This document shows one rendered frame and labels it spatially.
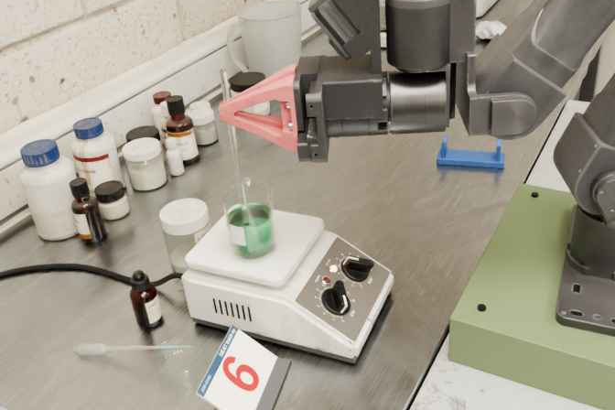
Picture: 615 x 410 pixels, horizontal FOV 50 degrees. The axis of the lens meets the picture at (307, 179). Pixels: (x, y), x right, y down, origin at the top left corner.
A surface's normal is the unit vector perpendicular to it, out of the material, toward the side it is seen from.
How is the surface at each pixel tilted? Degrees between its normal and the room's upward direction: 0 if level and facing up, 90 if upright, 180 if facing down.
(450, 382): 0
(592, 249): 90
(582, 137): 67
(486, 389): 0
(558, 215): 1
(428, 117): 100
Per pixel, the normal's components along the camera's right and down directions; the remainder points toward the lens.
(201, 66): 0.87, 0.18
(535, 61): -0.07, 0.49
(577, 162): -0.95, -0.28
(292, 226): -0.08, -0.86
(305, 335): -0.40, 0.49
